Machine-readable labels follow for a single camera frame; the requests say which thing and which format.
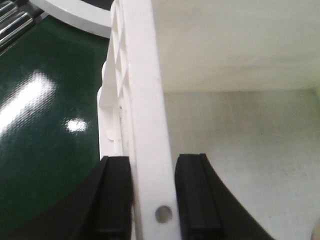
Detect metal roller rods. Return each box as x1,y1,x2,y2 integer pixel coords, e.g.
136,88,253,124
0,0,44,52

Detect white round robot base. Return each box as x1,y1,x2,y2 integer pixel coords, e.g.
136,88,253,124
31,0,112,38

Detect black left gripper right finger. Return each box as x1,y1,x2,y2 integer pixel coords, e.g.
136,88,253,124
174,153,272,240

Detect white plastic Totelife crate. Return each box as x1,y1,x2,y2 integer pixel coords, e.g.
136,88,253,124
97,0,320,240

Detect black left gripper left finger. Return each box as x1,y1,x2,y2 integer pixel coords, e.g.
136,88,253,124
7,156,133,240

